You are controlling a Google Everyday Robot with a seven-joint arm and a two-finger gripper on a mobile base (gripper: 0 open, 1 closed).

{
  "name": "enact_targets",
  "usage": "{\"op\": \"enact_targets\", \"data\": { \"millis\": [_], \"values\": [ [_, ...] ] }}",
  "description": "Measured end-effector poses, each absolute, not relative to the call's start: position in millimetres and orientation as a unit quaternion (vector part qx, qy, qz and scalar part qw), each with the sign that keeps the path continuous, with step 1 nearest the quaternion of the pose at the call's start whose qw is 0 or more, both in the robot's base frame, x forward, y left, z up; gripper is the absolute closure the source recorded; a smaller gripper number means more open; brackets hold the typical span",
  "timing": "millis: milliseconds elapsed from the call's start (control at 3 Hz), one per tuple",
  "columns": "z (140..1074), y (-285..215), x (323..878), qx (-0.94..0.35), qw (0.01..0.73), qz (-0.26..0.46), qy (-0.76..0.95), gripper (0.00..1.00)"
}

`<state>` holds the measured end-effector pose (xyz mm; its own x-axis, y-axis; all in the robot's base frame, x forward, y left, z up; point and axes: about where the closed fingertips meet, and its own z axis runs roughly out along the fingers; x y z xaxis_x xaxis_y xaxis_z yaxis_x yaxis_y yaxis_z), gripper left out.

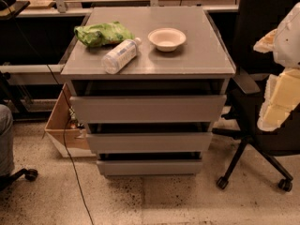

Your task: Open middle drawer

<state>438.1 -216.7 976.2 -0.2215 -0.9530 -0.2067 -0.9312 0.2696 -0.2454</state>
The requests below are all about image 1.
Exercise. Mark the grey drawer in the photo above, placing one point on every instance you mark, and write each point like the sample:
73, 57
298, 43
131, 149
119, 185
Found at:
148, 167
149, 142
159, 109

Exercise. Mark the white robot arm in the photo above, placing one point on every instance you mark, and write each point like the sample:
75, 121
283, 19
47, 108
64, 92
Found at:
282, 92

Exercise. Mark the grey top drawer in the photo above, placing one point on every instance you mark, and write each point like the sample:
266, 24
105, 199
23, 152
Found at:
159, 109

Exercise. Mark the grey drawer cabinet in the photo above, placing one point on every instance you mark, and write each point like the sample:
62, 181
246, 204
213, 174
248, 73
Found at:
199, 67

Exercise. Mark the grey bottom drawer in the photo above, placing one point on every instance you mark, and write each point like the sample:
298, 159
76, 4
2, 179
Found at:
148, 167

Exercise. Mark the clear plastic water bottle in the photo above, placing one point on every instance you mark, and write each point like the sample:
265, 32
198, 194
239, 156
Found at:
120, 55

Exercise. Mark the white paper bowl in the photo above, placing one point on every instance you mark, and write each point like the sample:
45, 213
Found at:
167, 39

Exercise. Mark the green chip bag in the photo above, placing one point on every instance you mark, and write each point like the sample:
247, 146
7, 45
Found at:
100, 34

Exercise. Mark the cardboard box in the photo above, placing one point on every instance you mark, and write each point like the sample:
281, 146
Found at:
67, 139

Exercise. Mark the black chair base left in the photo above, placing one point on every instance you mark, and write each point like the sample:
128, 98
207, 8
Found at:
7, 180

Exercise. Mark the person leg in jeans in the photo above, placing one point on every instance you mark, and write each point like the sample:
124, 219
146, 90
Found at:
6, 141

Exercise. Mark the black office chair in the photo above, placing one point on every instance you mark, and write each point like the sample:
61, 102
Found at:
256, 18

